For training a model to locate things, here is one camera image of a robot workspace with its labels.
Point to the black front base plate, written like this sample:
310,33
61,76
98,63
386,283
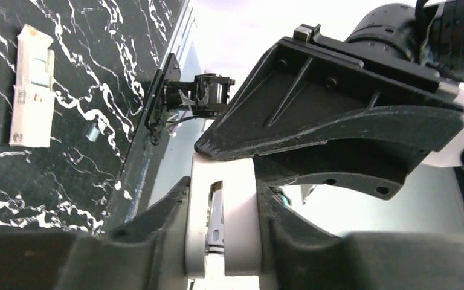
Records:
178,105

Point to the staple tray with staples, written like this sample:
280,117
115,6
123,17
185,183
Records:
34,98

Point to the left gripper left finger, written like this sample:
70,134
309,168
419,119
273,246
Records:
144,253

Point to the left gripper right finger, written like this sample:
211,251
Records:
298,255

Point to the small white stapler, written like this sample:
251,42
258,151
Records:
223,217

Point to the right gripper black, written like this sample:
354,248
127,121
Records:
321,111

